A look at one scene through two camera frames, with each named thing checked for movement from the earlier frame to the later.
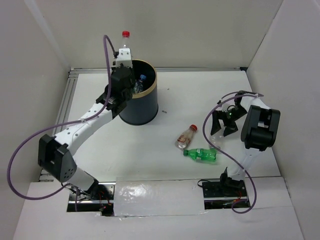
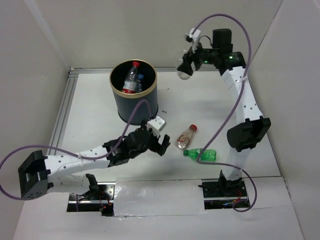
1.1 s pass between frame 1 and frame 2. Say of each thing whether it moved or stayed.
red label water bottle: moved
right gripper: moved
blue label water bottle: stayed
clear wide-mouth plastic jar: moved
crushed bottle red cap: stayed
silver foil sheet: stayed
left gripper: moved
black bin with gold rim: stayed
